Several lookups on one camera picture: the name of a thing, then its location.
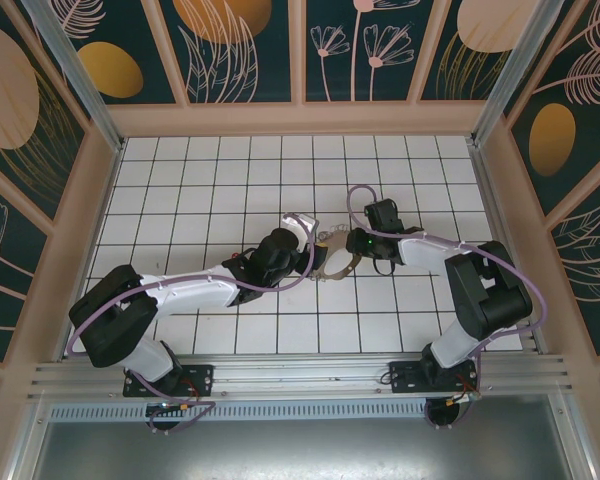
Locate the grey metal sheet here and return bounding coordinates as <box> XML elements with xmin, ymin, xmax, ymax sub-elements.
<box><xmin>27</xmin><ymin>419</ymin><xmax>576</xmax><ymax>480</ymax></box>

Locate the slotted grey cable duct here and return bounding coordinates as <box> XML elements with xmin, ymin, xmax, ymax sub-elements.
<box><xmin>43</xmin><ymin>402</ymin><xmax>434</xmax><ymax>424</ymax></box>

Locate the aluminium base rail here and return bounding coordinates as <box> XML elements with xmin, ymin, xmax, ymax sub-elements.
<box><xmin>27</xmin><ymin>352</ymin><xmax>575</xmax><ymax>402</ymax></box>

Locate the aluminium side rail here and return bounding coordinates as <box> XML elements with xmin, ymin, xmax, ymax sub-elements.
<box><xmin>469</xmin><ymin>144</ymin><xmax>549</xmax><ymax>357</ymax></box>

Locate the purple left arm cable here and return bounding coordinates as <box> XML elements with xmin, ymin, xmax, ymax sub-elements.
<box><xmin>68</xmin><ymin>212</ymin><xmax>316</xmax><ymax>437</ymax></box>

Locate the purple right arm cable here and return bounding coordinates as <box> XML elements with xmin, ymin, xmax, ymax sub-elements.
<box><xmin>347</xmin><ymin>185</ymin><xmax>537</xmax><ymax>431</ymax></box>

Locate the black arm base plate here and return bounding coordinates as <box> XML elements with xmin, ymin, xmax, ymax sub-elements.
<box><xmin>388</xmin><ymin>360</ymin><xmax>481</xmax><ymax>397</ymax></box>
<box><xmin>123</xmin><ymin>363</ymin><xmax>216</xmax><ymax>399</ymax></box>

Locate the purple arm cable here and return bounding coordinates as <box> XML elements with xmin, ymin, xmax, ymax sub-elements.
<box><xmin>68</xmin><ymin>212</ymin><xmax>316</xmax><ymax>437</ymax></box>
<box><xmin>347</xmin><ymin>185</ymin><xmax>537</xmax><ymax>431</ymax></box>

